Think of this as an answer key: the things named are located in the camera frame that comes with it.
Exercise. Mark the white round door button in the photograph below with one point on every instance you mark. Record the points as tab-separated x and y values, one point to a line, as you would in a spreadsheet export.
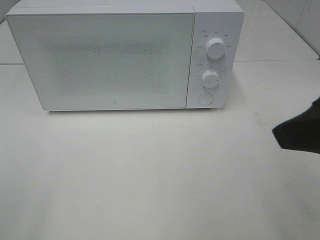
206	99

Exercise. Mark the white round knob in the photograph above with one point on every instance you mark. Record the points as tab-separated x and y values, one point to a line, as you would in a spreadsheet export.
215	48
210	79

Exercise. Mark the white microwave door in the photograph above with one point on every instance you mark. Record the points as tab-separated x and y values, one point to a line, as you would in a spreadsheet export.
106	62

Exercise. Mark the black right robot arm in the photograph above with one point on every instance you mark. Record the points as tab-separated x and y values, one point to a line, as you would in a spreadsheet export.
302	132

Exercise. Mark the white microwave oven body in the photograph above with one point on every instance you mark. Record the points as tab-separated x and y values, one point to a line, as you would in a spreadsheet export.
211	18

